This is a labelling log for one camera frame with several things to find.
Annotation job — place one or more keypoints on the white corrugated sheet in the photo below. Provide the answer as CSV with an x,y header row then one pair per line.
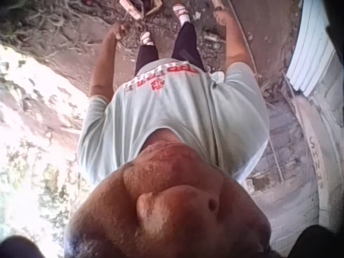
x,y
311,48

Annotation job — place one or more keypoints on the white curved pipe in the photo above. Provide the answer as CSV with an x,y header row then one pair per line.
x,y
315,150

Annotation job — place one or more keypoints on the heap of dry branches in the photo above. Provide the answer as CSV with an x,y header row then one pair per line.
x,y
59,24

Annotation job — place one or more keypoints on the thin dry stick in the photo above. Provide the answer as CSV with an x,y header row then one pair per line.
x,y
276,150

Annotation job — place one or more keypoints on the person's left hand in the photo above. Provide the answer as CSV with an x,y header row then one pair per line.
x,y
120,30

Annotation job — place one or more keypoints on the person's legs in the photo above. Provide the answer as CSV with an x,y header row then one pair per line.
x,y
185,43

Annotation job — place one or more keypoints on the grey can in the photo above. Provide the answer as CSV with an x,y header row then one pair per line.
x,y
211,36

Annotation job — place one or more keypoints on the person's right hand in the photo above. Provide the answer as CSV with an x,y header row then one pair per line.
x,y
222,18

